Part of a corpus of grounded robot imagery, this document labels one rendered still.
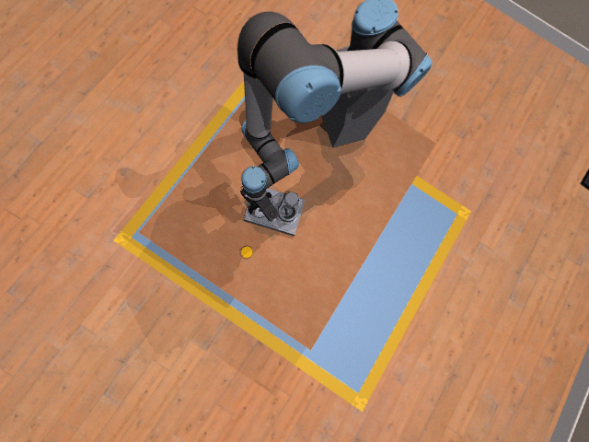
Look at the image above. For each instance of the yellow short cylinder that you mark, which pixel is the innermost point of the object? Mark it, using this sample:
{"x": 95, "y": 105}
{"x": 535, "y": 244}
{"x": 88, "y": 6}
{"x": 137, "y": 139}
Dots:
{"x": 246, "y": 252}

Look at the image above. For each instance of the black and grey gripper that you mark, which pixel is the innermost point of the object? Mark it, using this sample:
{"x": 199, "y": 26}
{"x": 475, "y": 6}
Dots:
{"x": 252, "y": 207}

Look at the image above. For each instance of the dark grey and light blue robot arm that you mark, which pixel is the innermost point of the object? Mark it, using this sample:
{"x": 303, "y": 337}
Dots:
{"x": 298, "y": 76}

